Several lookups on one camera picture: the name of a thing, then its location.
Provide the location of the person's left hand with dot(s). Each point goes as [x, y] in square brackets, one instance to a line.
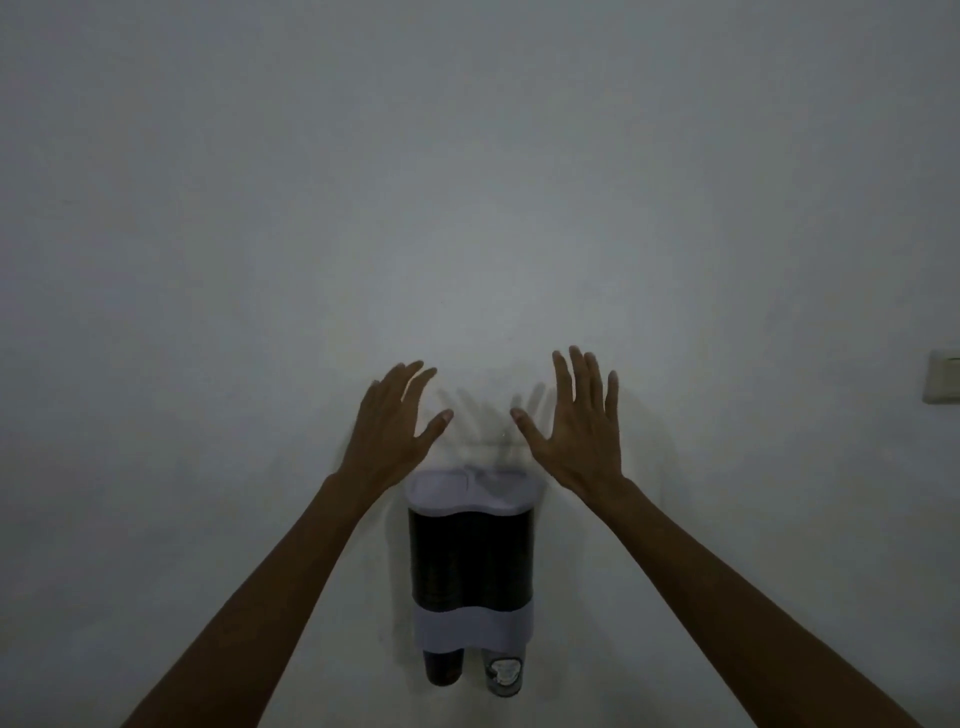
[386, 442]

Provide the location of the person's right hand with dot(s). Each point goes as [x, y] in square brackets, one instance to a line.
[581, 450]

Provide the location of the person's right middle finger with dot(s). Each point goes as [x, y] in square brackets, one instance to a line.
[581, 382]

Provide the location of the person's left thumb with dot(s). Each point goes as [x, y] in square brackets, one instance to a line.
[436, 429]

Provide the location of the person's right thumb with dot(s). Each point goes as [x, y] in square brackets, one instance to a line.
[529, 431]

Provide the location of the person's right little finger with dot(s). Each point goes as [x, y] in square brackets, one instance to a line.
[613, 401]

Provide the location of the person's right forearm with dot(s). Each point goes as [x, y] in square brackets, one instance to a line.
[720, 607]

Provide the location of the person's left forearm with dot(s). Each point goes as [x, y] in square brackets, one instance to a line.
[262, 607]

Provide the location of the black and white wall dispenser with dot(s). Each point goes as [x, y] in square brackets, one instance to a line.
[469, 555]

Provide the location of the white wall switch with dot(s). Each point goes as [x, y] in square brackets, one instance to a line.
[943, 376]

